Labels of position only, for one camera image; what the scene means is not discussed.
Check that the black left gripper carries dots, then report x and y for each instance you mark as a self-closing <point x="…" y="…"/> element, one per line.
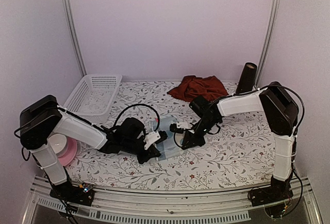
<point x="149" y="154"/>

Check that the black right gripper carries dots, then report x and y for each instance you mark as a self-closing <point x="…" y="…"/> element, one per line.
<point x="195" y="140"/>

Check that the blue orange patterned towel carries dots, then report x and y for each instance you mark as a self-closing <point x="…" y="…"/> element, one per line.
<point x="168" y="148"/>

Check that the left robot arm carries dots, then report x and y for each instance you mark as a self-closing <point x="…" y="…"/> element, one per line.
<point x="46" y="121"/>

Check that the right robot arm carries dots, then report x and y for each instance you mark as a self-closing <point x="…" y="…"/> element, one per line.
<point x="281" y="113"/>

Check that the floral tablecloth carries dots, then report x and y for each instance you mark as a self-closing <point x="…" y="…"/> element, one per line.
<point x="239" y="152"/>

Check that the dark red towel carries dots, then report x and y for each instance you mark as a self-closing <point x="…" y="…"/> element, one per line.
<point x="192" y="86"/>

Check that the pink plate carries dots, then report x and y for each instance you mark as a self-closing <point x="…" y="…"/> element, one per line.
<point x="70" y="154"/>

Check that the black cylinder cup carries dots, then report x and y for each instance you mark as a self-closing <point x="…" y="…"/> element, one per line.
<point x="247" y="78"/>

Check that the white plastic basket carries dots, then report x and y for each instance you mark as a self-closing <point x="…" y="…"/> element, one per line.
<point x="93" y="96"/>

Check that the white bowl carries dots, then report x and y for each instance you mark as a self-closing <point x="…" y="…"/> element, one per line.
<point x="58" y="142"/>

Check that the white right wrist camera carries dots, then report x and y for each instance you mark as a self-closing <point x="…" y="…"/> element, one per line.
<point x="180" y="127"/>

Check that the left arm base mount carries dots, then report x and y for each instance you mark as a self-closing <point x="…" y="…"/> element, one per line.
<point x="71" y="193"/>

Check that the front aluminium rail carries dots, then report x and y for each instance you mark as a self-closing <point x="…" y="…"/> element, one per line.
<point x="124" y="205"/>

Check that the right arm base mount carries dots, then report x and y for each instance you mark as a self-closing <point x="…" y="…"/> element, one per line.
<point x="277" y="191"/>

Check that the right aluminium frame post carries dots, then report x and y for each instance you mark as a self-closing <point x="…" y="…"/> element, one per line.
<point x="267" y="41"/>

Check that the aluminium frame post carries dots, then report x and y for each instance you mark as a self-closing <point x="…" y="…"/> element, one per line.
<point x="267" y="41"/>
<point x="74" y="38"/>

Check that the left aluminium frame post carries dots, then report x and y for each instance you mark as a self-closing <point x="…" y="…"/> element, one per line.
<point x="74" y="38"/>

